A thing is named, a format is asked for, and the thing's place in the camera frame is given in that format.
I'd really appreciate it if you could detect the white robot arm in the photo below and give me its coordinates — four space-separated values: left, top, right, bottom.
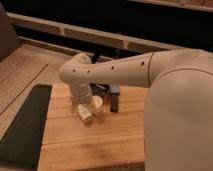
59 49 213 171

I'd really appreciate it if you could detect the white round sponge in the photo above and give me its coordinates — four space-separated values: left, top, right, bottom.
92 96 103 115

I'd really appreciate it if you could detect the black bowl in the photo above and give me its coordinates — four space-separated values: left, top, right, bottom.
90 84 109 97

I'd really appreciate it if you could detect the black rectangular block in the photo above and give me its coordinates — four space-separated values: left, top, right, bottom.
110 94 119 112

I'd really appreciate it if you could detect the white bottle lying down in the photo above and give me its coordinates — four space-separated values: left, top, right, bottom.
77 105 93 123

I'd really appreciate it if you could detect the black mat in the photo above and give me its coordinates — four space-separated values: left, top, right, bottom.
0 84 52 170

